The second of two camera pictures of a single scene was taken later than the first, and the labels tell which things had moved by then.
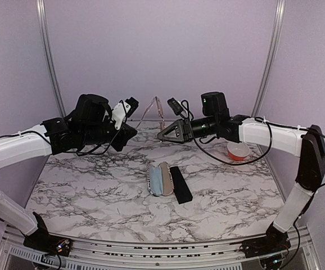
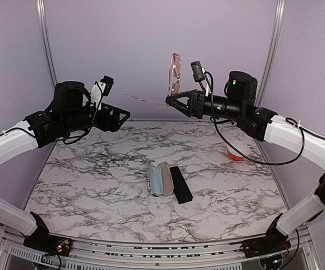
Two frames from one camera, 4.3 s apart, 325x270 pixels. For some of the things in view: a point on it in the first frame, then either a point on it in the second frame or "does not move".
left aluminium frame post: x=41 y=11 does not move
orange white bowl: x=238 y=151 does not move
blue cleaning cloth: x=156 y=183 does not move
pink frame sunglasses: x=159 y=108 → x=174 y=84
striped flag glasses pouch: x=168 y=185 does not move
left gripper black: x=127 y=133 → x=113 y=125
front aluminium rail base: x=300 y=253 does not move
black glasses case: x=180 y=186 does not move
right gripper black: x=182 y=127 → x=198 y=100
